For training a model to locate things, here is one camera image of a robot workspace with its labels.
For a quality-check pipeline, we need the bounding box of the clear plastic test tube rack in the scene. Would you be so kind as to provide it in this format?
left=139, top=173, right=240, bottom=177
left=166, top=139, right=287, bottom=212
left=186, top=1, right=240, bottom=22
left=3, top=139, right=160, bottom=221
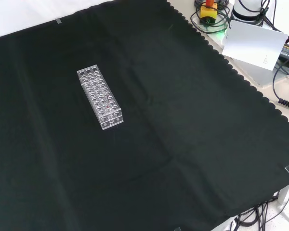
left=77, top=64, right=124, bottom=130

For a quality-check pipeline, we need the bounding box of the black bench cloth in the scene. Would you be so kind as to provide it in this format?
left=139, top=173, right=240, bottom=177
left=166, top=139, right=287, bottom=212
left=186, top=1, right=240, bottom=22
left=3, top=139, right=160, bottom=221
left=0, top=0, right=289, bottom=231

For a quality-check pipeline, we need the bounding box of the yellow stop button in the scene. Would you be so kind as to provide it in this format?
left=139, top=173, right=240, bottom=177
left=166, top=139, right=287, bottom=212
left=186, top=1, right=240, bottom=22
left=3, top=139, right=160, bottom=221
left=199, top=0, right=219, bottom=25

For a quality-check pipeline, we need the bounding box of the pale white board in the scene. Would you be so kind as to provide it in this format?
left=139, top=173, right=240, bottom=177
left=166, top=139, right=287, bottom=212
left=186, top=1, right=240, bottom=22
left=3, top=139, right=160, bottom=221
left=221, top=20, right=289, bottom=71

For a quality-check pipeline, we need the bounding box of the green cable loop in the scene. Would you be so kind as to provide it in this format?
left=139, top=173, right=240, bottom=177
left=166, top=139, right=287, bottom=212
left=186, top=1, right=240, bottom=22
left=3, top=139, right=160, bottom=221
left=189, top=6, right=230, bottom=34

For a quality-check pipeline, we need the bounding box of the grey metal base plate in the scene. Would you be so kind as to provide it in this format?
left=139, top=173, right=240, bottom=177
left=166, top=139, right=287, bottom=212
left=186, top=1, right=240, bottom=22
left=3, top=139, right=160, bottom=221
left=216, top=30, right=276, bottom=89

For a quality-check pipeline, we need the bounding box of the black cable bundle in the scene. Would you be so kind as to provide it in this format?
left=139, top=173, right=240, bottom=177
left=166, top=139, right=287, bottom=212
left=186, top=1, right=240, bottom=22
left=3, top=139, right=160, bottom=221
left=230, top=199, right=288, bottom=231

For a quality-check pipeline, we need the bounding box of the grey metal bench bracket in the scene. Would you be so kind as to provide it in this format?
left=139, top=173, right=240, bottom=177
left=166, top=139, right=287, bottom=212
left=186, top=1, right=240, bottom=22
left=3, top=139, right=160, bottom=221
left=277, top=182, right=289, bottom=226

